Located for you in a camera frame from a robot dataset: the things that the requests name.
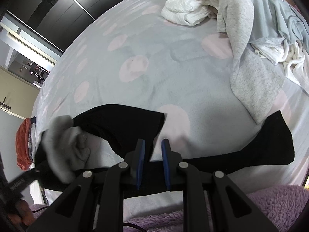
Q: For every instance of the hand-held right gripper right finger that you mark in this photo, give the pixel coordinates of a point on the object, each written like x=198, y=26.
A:
x=166, y=164

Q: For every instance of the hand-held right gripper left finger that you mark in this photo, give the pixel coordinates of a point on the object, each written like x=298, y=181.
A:
x=141, y=164

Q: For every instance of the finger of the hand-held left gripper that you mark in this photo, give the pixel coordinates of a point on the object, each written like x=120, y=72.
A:
x=41, y=166

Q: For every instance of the grey shirt with black sleeves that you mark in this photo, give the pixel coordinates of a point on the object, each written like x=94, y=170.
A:
x=120, y=123

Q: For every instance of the person's left hand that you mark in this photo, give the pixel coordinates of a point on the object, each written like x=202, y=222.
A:
x=24, y=211

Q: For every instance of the patterned grey folded garment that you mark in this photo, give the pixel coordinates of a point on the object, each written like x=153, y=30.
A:
x=31, y=145

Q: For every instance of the orange folded sweater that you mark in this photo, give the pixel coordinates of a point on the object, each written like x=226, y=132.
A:
x=23, y=140

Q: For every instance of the dark cluttered rack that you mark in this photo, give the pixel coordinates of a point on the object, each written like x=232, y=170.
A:
x=38, y=71

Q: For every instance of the purple fleece garment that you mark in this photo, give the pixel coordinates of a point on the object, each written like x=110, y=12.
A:
x=265, y=205

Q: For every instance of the heather grey garment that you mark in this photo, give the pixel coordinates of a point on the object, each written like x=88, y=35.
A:
x=253, y=77

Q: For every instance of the white crinkled garment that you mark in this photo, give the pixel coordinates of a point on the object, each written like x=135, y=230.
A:
x=183, y=9

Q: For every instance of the black sliding wardrobe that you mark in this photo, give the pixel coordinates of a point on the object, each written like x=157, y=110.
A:
x=60, y=9

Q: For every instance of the light blue shirt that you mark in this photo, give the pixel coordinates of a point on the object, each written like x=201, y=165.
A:
x=270, y=17

